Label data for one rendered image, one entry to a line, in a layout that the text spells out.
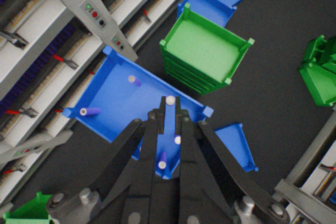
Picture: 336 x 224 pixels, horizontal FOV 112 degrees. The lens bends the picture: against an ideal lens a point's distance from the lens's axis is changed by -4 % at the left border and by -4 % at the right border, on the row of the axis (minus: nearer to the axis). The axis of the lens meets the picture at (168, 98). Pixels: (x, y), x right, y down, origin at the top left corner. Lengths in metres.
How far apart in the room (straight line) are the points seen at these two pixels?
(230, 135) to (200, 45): 0.62
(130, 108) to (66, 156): 0.85
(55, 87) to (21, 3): 0.31
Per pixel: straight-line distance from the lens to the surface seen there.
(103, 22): 0.59
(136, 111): 0.37
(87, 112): 0.36
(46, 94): 0.72
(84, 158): 1.09
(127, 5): 0.69
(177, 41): 0.59
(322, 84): 1.37
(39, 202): 1.40
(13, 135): 0.85
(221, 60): 0.59
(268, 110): 1.07
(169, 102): 0.21
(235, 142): 0.97
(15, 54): 0.54
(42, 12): 0.53
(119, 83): 0.39
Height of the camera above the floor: 0.84
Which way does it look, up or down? 85 degrees down
